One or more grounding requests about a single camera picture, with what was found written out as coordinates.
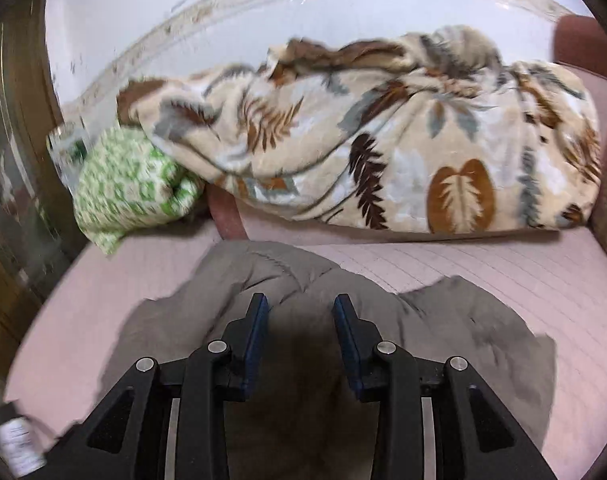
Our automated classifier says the leaf print beige blanket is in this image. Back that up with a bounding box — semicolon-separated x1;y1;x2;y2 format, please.
117;26;601;236

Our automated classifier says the pink sofa armrest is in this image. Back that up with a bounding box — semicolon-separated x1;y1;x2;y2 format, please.
553;13;607;172

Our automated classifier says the wooden glass panel door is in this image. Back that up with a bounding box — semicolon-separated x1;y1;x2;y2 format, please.
0;0;85;384

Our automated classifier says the floral plastic bag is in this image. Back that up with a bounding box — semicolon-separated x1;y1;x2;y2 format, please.
46;122;92;193

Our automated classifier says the grey quilted hooded jacket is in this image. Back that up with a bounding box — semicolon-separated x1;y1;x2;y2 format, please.
100;238;557;480

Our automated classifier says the green checkered pillow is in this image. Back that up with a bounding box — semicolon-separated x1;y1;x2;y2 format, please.
73;126;204;255

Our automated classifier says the pink quilted mattress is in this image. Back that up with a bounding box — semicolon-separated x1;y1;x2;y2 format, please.
5;220;607;479

